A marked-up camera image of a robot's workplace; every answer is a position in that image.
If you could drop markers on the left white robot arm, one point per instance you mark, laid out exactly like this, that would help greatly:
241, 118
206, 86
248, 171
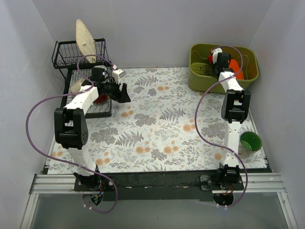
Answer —
71, 130

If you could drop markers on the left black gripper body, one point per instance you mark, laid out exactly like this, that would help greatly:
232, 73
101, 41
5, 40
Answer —
121, 92

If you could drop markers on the aluminium rail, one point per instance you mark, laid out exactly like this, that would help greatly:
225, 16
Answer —
64, 184

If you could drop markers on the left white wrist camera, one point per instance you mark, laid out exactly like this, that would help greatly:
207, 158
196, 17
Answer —
118, 74

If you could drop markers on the green plastic bin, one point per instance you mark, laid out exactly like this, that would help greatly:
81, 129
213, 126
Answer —
201, 75

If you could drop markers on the green inside mug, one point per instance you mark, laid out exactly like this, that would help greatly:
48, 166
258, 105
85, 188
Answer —
249, 144

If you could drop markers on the floral table mat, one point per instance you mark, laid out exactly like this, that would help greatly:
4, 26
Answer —
165, 127

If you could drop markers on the red bowl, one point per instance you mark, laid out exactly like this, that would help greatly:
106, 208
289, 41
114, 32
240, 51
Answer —
101, 99

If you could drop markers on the orange t shirt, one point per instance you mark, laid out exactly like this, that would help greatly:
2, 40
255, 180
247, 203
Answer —
234, 65

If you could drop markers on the cream ceramic cup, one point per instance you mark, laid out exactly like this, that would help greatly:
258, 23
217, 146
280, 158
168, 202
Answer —
75, 88

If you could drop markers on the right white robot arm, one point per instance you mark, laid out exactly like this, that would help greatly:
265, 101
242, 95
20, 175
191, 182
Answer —
234, 111

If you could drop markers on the red t shirt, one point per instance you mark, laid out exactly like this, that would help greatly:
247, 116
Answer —
210, 57

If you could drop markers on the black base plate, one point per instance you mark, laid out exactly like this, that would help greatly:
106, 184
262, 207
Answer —
159, 185

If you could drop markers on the cream woven plate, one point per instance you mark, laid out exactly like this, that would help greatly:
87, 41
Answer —
85, 42

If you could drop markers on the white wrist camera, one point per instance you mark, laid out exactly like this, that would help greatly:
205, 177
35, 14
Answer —
118, 74
216, 52

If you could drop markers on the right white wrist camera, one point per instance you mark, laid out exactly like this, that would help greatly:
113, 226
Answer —
216, 52

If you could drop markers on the black wire dish rack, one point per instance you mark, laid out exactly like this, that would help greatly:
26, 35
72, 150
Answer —
65, 57

